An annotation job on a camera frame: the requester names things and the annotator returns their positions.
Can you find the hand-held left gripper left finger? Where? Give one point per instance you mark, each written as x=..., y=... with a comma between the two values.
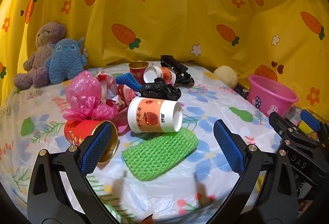
x=96, y=149

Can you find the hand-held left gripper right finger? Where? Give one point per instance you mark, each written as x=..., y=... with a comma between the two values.
x=230, y=147

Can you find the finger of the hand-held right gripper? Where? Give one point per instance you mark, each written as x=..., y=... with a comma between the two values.
x=311, y=117
x=279, y=123

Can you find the pink plastic bucket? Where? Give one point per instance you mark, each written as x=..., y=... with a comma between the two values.
x=277, y=103

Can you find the red paper cup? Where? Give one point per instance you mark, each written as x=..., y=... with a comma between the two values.
x=136, y=72
x=77, y=131

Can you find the large red snack bag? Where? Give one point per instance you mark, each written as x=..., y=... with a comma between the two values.
x=123, y=95

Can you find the green foam net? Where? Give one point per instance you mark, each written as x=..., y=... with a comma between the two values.
x=156, y=154

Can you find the pink plastic bag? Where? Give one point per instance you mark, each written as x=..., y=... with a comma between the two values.
x=82, y=90

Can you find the white orange paper cup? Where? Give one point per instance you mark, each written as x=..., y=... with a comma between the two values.
x=151, y=116
x=167, y=75

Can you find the red white wrapper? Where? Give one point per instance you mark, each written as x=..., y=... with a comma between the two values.
x=106, y=82

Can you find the blue foam net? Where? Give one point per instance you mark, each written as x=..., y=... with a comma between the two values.
x=128, y=80

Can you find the black plastic bag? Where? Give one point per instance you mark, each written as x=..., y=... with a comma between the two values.
x=174, y=64
x=159, y=90

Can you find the yellow packet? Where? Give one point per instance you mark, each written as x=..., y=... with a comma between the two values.
x=304, y=127

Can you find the black printed bag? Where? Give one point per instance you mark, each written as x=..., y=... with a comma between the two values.
x=241, y=91

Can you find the cream plush ball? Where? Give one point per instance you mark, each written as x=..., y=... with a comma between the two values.
x=226, y=76

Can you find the floral plastic tablecloth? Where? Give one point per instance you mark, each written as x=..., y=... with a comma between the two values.
x=159, y=188

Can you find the blue plush toy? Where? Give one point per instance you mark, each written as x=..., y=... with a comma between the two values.
x=65, y=62

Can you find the purple teddy bear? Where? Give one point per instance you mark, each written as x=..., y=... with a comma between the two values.
x=43, y=34

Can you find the yellow carrot print curtain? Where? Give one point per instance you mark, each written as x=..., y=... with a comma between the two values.
x=164, y=8

